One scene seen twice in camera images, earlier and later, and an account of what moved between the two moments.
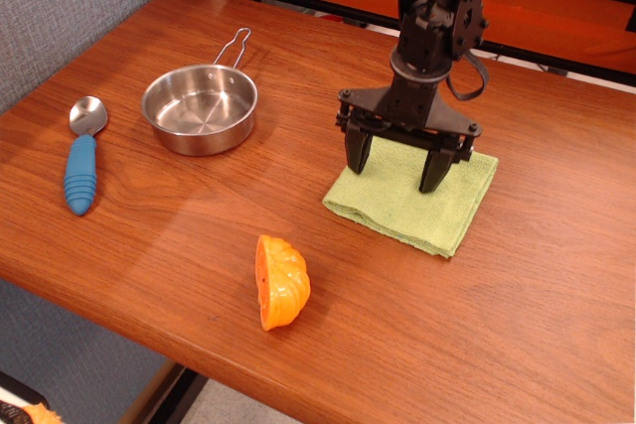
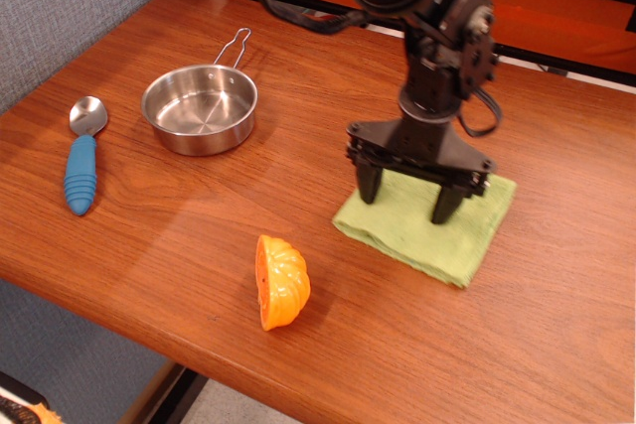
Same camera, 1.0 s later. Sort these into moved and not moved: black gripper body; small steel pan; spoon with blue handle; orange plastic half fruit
Moved: black gripper body
Not moved: orange plastic half fruit; spoon with blue handle; small steel pan
